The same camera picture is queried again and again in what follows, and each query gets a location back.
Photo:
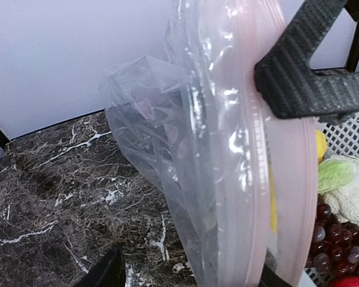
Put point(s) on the white plastic mesh basket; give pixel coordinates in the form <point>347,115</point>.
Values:
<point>342,140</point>

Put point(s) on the dark red toy grapes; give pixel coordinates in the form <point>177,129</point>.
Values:
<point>334,249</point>

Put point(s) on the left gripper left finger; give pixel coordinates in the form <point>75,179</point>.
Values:
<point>110,270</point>

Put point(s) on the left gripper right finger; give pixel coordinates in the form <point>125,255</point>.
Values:
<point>268,276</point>

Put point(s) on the yellow toy corn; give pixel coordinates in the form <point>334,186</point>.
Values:
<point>321,145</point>

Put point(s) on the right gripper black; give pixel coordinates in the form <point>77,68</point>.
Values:
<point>285,79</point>

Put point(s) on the clear zip top bag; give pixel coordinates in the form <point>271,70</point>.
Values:
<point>195,126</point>

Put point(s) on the white toy cauliflower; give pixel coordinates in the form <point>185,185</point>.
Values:
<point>338,185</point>

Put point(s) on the red toy bell pepper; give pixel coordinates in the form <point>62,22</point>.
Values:
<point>349,281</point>

